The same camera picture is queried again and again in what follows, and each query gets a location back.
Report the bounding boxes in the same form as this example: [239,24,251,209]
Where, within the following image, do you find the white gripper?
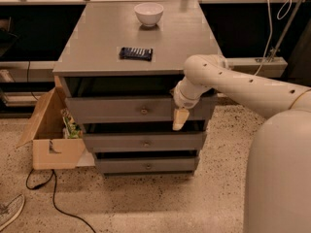
[173,84,202,131]

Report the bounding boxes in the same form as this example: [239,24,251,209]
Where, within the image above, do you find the grey top drawer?
[64,93,219,124]

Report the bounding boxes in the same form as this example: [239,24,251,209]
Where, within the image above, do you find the grey drawer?
[84,131,206,152]
[95,157,199,174]
[64,93,219,124]

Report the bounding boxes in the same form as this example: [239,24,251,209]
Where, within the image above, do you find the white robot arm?
[173,54,311,233]

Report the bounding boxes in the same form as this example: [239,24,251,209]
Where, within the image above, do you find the grey bottom drawer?
[95,157,199,174]

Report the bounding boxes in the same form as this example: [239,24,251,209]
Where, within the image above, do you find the grey middle drawer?
[84,131,206,152]

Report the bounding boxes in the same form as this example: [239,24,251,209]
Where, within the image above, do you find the grey drawer cabinet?
[52,0,229,177]

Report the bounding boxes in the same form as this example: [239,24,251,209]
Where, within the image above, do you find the open cardboard box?
[17,76,86,170]

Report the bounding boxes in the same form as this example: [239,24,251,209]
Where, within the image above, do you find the dark blue snack packet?
[119,47,154,61]

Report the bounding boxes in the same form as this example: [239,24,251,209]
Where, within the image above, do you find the white ceramic bowl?
[134,2,164,27]

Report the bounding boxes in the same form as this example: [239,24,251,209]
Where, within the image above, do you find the metal stand pole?
[267,0,305,62]

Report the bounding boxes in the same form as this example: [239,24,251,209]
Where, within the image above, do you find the white shoe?
[0,194,25,231]

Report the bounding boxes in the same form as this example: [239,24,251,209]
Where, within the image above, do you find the black floor cable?
[25,168,97,233]

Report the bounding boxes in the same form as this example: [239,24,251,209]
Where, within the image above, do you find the white hanging cable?
[254,0,294,77]

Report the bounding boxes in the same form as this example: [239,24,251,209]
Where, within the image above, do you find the black wall cable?
[26,60,40,101]

